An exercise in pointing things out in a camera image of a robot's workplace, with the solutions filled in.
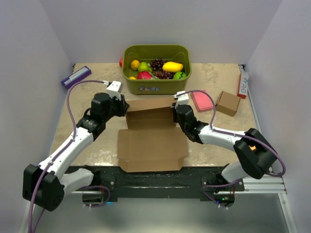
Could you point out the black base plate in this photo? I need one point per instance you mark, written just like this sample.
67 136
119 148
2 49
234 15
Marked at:
190 182

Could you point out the dark grape bunch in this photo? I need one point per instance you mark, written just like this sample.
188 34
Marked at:
157 64
163 75

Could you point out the green pear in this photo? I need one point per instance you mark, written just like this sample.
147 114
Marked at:
143 66

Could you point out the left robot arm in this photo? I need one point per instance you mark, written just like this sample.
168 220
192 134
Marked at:
48 183

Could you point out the small brown cardboard box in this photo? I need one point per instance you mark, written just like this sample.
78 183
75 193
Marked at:
227 103

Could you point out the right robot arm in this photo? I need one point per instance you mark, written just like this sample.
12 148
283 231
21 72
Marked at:
255 155

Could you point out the red white toothpaste box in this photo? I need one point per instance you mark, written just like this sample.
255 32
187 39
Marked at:
243 85

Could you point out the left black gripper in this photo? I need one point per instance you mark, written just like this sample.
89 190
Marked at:
123 106

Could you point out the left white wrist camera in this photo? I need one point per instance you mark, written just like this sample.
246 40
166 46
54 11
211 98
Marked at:
114 89

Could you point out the large cardboard box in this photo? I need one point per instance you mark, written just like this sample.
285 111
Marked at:
152 142

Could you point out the dark grape bunch lower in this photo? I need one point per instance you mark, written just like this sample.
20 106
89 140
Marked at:
163 75

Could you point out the red fruit behind bin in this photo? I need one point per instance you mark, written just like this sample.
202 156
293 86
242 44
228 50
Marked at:
121 62

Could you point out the yellow mango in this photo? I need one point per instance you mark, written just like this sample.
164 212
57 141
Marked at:
172 67

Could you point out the green plastic bin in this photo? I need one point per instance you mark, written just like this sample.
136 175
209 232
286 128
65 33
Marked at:
147 53

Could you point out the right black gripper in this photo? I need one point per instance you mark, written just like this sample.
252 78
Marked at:
174 112

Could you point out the pink rectangular block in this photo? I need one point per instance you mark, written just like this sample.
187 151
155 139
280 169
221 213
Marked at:
201 101

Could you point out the purple rectangular box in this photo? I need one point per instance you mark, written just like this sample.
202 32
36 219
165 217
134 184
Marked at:
76 77

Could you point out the dark grape bunch upper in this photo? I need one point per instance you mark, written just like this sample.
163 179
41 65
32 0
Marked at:
157 64

